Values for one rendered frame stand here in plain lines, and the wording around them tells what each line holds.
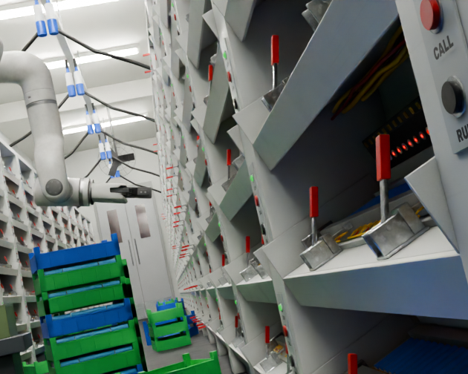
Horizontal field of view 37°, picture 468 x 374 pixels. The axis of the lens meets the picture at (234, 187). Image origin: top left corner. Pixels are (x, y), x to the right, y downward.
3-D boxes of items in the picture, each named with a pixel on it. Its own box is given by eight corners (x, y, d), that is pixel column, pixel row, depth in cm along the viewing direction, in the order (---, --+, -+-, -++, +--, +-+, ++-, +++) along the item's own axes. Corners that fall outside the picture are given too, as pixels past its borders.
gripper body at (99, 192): (90, 207, 210) (128, 207, 211) (85, 202, 200) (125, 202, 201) (91, 182, 211) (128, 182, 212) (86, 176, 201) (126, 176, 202)
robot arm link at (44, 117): (50, 91, 197) (73, 197, 194) (59, 105, 213) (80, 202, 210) (18, 98, 196) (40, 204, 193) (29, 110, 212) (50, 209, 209)
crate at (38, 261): (37, 269, 246) (33, 247, 247) (31, 274, 264) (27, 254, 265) (120, 254, 258) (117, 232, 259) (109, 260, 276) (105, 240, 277)
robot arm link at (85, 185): (82, 208, 210) (93, 208, 210) (79, 204, 201) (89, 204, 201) (83, 180, 211) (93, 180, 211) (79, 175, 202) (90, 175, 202)
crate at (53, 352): (53, 361, 242) (49, 338, 243) (46, 360, 260) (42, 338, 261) (137, 340, 253) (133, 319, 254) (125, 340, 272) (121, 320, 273)
